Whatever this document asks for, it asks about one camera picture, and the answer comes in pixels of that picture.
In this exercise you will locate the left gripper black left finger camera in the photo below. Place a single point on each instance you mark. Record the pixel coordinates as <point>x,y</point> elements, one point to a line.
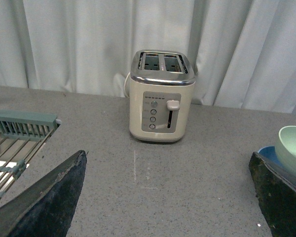
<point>46,208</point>

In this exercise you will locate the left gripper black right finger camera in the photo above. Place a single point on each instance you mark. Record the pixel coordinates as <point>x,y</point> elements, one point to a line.
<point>276,192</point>

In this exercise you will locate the blue bowl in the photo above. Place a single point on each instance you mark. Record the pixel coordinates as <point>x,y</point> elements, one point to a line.
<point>268,155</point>

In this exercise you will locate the green bowl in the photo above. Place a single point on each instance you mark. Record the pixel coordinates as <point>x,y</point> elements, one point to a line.
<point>285,148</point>

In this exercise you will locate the green metal dish rack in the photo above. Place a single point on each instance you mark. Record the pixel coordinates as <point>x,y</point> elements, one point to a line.
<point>22,135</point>

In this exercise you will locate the white curtain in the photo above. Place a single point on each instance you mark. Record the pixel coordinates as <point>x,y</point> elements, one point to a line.
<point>243,52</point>

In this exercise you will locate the cream two-slot toaster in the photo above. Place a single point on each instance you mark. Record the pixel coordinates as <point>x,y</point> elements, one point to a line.
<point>161,90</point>

